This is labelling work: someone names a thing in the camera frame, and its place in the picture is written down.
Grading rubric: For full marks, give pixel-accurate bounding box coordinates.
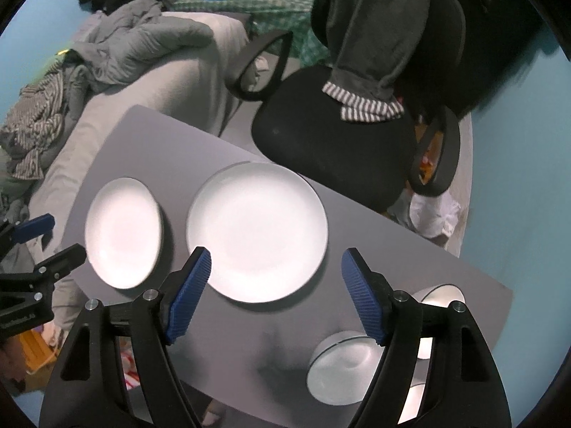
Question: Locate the black fluffy coat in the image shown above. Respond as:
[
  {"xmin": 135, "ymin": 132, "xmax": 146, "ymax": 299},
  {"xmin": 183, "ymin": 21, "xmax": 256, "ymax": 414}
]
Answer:
[{"xmin": 426, "ymin": 0, "xmax": 546, "ymax": 117}]

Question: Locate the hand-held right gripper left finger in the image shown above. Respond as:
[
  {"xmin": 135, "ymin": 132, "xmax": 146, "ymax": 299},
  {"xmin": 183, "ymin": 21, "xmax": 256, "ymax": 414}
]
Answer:
[{"xmin": 39, "ymin": 246, "xmax": 212, "ymax": 428}]

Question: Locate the orange wooden crate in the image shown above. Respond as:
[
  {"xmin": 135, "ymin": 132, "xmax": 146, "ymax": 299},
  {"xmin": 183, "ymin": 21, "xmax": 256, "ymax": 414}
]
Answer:
[{"xmin": 17, "ymin": 329, "xmax": 60, "ymax": 372}]

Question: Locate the striped grey shirt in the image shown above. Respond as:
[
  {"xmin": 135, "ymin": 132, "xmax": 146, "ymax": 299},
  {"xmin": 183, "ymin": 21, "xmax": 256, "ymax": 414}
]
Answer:
[{"xmin": 0, "ymin": 59, "xmax": 91, "ymax": 180}]

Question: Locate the striped grey white cloth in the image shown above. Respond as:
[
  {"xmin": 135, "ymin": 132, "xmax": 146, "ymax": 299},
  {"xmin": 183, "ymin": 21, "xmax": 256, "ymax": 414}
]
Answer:
[{"xmin": 322, "ymin": 81, "xmax": 406, "ymax": 124}]

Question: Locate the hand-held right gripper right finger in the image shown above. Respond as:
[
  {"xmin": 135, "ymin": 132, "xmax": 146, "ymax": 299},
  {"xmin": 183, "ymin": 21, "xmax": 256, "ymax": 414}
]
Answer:
[{"xmin": 341, "ymin": 247, "xmax": 511, "ymax": 428}]

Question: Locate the grey puffer jacket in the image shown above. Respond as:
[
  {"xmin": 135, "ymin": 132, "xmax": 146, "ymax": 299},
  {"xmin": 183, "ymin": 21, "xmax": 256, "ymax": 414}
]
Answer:
[{"xmin": 72, "ymin": 0, "xmax": 216, "ymax": 95}]

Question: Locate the large white plate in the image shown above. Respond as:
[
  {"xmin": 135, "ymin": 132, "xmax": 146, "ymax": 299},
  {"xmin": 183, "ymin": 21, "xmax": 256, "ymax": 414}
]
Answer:
[{"xmin": 186, "ymin": 162, "xmax": 329, "ymax": 302}]

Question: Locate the green checkered tablecloth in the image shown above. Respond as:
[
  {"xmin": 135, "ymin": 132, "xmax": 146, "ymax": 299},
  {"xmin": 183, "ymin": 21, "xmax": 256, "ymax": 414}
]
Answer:
[{"xmin": 172, "ymin": 0, "xmax": 332, "ymax": 66}]

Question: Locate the white crumpled bag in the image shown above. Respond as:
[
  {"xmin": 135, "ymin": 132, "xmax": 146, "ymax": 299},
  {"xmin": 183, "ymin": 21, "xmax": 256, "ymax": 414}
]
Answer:
[{"xmin": 409, "ymin": 191, "xmax": 461, "ymax": 240}]

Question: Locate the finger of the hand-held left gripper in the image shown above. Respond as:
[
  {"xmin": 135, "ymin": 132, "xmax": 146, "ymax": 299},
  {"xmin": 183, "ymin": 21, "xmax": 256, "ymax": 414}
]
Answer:
[
  {"xmin": 0, "ymin": 214, "xmax": 55, "ymax": 257},
  {"xmin": 0, "ymin": 243, "xmax": 87, "ymax": 292}
]

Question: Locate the small white plate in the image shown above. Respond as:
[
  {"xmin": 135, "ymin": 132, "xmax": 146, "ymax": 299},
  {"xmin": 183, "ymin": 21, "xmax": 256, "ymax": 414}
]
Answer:
[{"xmin": 84, "ymin": 177, "xmax": 165, "ymax": 290}]

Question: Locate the grey sofa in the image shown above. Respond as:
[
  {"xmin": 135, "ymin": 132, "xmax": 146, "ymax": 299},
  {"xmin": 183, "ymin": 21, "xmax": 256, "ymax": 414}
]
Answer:
[{"xmin": 27, "ymin": 11, "xmax": 251, "ymax": 322}]

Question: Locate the dark grey towel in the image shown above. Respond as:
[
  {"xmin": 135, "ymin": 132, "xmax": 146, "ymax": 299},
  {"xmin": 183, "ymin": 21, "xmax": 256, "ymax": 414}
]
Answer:
[{"xmin": 328, "ymin": 0, "xmax": 436, "ymax": 101}]

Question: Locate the black office chair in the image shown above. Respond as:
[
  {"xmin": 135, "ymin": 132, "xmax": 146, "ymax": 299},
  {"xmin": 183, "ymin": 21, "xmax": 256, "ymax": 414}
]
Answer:
[{"xmin": 227, "ymin": 0, "xmax": 468, "ymax": 213}]

